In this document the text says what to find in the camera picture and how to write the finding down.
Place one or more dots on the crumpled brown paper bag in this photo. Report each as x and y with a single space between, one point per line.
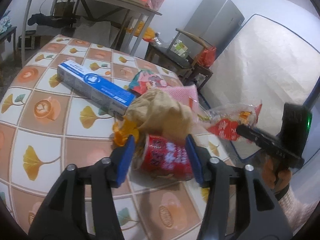
156 112

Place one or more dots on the white mattress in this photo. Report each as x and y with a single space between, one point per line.
264 63

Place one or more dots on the orange peel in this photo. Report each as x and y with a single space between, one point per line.
122 130

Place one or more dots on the red cartoon snack bag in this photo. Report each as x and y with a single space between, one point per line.
146 79

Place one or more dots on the blue white toothpaste box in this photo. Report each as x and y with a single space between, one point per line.
113 99

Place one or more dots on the right hand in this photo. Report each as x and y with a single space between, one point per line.
276 182

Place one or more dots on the red instant noodle cup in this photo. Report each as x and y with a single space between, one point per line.
160 158

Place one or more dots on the dark wooden stool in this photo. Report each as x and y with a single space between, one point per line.
196 70

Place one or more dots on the red plastic bag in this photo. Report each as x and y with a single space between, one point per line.
207 57

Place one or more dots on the right forearm knit sleeve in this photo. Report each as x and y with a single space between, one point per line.
297 213

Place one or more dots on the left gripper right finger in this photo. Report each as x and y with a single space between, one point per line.
258 214

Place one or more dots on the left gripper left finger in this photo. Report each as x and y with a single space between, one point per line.
62 213

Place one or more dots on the pink cloth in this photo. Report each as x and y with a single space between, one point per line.
187 95

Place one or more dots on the grey refrigerator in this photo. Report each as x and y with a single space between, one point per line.
215 22

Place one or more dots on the clear red snack bag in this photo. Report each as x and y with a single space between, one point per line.
222 121

